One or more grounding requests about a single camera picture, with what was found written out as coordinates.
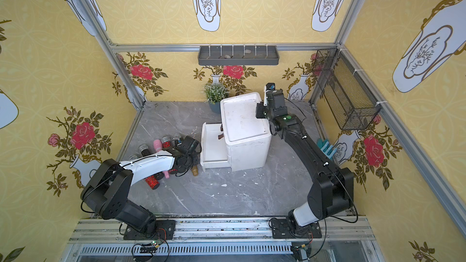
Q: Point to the black glitter microphone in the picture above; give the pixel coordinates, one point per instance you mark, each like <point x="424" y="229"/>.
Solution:
<point x="177" y="139"/>

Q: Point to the grey wall shelf tray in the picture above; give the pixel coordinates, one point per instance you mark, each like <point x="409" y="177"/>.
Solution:
<point x="238" y="55"/>

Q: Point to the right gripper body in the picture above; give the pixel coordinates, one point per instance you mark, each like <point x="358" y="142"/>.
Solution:
<point x="262" y="109"/>

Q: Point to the pink microphone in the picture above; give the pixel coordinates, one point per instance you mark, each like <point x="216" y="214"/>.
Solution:
<point x="158" y="146"/>

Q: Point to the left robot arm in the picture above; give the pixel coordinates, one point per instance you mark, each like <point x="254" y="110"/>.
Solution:
<point x="107" y="192"/>

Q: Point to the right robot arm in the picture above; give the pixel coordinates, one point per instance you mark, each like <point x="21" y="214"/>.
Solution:
<point x="332" y="190"/>

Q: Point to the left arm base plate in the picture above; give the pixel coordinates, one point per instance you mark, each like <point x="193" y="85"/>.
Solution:
<point x="158" y="229"/>

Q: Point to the white drawer cabinet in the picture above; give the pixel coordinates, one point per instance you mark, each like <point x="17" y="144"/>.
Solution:
<point x="247" y="137"/>

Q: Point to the small potted green plant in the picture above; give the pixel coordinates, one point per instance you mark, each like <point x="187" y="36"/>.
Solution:
<point x="215" y="93"/>

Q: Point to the aluminium front rail frame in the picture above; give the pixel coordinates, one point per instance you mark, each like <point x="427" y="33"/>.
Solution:
<point x="332" y="240"/>

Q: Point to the black wire mesh basket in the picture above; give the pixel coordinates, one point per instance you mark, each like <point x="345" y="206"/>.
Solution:
<point x="351" y="102"/>

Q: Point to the gold microphone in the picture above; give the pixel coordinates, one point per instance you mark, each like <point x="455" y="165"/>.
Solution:
<point x="195" y="170"/>

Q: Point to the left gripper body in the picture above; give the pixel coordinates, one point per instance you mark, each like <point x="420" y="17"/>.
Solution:
<point x="193" y="145"/>

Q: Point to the teal plastic rack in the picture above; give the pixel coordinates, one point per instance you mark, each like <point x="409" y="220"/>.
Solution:
<point x="326" y="147"/>

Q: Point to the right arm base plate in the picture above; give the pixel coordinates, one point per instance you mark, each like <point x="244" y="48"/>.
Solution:
<point x="284" y="228"/>

